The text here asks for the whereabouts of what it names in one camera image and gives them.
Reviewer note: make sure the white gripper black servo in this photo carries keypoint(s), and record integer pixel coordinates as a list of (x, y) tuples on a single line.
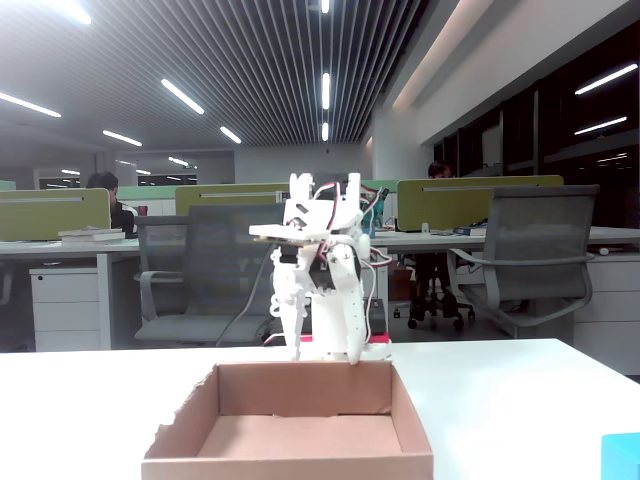
[(334, 281)]

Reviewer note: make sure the blue cube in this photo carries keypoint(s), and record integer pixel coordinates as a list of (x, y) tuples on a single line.
[(622, 457)]

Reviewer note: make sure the brown cardboard box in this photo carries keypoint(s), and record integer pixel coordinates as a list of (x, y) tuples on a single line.
[(300, 435)]

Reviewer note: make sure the red black table clamp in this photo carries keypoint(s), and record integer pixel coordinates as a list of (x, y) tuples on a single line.
[(306, 339), (378, 320)]

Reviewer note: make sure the brown carton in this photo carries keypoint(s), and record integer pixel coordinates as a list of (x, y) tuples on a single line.
[(400, 285)]

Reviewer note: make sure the black swivel chair base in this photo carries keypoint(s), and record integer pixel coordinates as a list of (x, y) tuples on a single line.
[(440, 305)]

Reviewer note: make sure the grey mesh office chair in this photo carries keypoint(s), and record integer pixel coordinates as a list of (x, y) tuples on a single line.
[(220, 260), (545, 220)]

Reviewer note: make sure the white office desk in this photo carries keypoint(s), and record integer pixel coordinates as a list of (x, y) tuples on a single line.
[(450, 239), (50, 246)]

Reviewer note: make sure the olive green desk partition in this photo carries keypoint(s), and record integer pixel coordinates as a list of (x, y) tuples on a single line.
[(450, 205), (230, 200), (50, 215)]

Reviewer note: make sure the blue book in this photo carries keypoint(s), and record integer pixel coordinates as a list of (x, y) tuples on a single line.
[(470, 231)]

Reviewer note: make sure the ceiling strip light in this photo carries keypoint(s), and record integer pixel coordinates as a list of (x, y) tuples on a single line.
[(325, 132), (30, 105), (230, 135), (326, 91), (325, 6), (122, 138), (182, 96)]

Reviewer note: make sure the seated person dark hair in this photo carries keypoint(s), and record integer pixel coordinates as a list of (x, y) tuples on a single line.
[(439, 170)]

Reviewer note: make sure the red mug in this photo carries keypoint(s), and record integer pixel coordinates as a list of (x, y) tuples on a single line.
[(143, 210)]

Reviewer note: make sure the seated person dark jacket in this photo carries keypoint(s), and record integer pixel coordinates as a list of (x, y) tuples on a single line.
[(122, 215)]

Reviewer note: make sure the stack of books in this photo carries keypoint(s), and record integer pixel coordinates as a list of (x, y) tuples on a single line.
[(92, 235)]

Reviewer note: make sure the white drawer cabinet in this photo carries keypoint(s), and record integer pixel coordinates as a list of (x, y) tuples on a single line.
[(65, 310), (615, 300)]

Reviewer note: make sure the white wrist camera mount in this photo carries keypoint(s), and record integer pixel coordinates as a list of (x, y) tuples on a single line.
[(280, 231)]

